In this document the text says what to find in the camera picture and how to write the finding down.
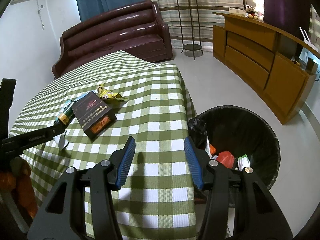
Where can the green checkered tablecloth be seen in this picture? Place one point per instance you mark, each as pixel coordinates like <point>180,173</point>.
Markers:
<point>150,105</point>

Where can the striped curtain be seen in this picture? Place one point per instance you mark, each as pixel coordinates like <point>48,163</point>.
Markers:
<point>212,2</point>

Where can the black metal plant stand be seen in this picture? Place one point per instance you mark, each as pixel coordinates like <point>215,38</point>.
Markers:
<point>190,47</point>

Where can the white blue packet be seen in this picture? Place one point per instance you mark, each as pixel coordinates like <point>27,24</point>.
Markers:
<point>61,142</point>

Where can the mouse plush toy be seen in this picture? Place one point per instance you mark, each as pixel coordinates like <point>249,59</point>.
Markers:
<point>250,11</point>

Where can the white flat box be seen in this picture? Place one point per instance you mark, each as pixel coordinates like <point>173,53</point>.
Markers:
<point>236,10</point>

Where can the orange plastic bag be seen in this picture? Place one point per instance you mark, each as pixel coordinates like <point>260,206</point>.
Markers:
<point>213,149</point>

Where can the long white box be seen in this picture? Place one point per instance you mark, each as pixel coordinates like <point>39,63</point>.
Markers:
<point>208,146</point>

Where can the white router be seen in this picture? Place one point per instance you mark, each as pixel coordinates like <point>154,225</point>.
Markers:
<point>311,41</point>

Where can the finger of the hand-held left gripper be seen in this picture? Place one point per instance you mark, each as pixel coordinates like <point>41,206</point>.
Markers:
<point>58,128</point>

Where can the small dark shelf object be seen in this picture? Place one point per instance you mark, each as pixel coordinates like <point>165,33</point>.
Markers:
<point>295,60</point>

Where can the black trash bin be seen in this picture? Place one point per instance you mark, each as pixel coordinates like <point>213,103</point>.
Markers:
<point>240,127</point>

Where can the dark purple curtain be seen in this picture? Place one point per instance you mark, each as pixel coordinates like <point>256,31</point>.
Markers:
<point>285,2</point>

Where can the quilted beige curtain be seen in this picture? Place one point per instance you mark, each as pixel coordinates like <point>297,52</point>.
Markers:
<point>315,17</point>

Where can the light blue box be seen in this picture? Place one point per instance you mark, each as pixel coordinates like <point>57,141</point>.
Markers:
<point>75,99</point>

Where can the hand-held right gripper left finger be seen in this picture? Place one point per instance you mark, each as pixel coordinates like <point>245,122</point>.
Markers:
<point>126,160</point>

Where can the dark red leather sofa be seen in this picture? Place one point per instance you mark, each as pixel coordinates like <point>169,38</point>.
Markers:
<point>112,37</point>

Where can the white green paper bag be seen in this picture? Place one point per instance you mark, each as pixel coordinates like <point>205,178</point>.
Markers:
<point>243,161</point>

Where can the dark cigarette carton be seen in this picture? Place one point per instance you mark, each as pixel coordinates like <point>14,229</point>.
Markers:
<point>93,115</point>

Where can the red plastic bag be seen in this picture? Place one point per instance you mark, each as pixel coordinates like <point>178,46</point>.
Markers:
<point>225,160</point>

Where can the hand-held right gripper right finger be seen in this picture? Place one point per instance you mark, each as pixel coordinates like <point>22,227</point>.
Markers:
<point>192,160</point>

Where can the small dark box device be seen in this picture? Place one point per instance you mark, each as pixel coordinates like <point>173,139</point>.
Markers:
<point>312,65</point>

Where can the wooden cabinet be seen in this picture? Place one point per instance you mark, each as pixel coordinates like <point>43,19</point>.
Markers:
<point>282,80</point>

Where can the yellow snack wrapper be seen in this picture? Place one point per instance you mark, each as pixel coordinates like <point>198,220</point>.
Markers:
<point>107,93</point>

